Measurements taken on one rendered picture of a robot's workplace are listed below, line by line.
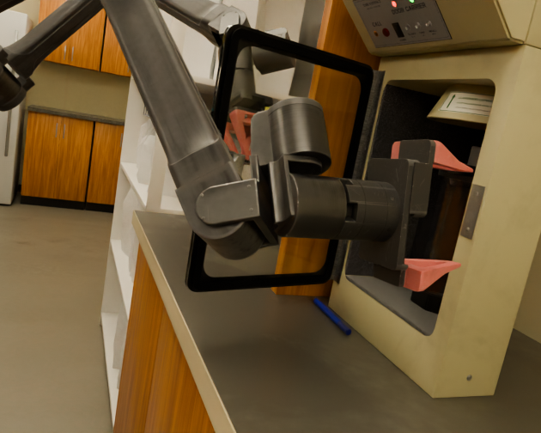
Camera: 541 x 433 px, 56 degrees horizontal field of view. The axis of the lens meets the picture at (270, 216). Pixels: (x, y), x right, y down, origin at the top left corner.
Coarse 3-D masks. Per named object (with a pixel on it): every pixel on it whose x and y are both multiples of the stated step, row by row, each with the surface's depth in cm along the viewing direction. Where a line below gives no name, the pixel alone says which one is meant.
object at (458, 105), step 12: (456, 84) 76; (468, 84) 74; (444, 96) 78; (456, 96) 75; (468, 96) 73; (480, 96) 72; (492, 96) 72; (444, 108) 76; (456, 108) 74; (468, 108) 73; (480, 108) 72; (444, 120) 86; (456, 120) 87; (468, 120) 72; (480, 120) 71
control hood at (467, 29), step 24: (456, 0) 63; (480, 0) 60; (504, 0) 58; (528, 0) 60; (360, 24) 85; (456, 24) 66; (480, 24) 62; (504, 24) 60; (528, 24) 60; (384, 48) 84; (408, 48) 78; (432, 48) 74; (456, 48) 71
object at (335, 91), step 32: (224, 32) 71; (256, 64) 74; (288, 64) 78; (256, 96) 76; (288, 96) 79; (320, 96) 83; (352, 96) 87; (352, 128) 89; (256, 256) 84; (288, 256) 88; (320, 256) 93
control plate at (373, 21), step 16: (368, 0) 78; (384, 0) 75; (400, 0) 72; (416, 0) 69; (432, 0) 66; (368, 16) 81; (384, 16) 78; (400, 16) 74; (416, 16) 71; (432, 16) 69; (368, 32) 84; (416, 32) 74; (432, 32) 71; (448, 32) 68
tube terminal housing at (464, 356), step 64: (384, 64) 89; (448, 64) 73; (512, 64) 63; (512, 128) 63; (512, 192) 66; (512, 256) 68; (384, 320) 81; (448, 320) 68; (512, 320) 71; (448, 384) 70
